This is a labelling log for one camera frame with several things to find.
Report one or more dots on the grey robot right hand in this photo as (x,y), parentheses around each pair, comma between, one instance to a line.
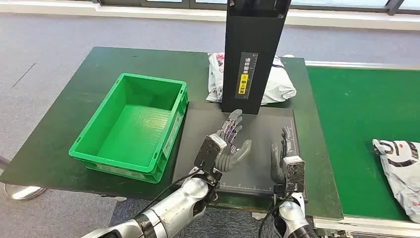
(275,154)

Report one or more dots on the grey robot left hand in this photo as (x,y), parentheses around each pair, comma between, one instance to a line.
(233,150)

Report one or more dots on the grey poly mailer parcel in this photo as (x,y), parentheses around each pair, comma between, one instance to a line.
(400,174)
(279,82)

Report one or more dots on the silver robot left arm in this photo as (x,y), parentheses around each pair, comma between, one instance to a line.
(177,207)

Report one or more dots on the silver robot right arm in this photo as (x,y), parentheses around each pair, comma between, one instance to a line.
(292,213)

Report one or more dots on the green conveyor belt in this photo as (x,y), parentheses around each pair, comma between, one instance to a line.
(354,131)

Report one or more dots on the white table foot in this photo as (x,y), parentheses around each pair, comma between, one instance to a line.
(259,216)

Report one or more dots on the green plastic crate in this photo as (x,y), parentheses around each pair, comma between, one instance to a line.
(137,131)

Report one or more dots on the black scanner tower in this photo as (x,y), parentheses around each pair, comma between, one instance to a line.
(252,39)

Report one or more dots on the dark green table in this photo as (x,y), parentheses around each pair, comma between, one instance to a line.
(49,148)

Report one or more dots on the chrome stand base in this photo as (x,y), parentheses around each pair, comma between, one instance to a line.
(23,192)

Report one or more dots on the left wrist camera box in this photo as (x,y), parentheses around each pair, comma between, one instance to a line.
(208,152)

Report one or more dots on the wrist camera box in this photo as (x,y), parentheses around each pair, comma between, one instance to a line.
(208,152)
(294,172)

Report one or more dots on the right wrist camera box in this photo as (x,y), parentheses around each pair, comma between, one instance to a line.
(294,172)

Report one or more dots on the black scanner base plate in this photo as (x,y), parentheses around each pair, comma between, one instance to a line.
(203,131)

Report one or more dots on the dark window frame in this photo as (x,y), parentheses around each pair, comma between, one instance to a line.
(131,4)

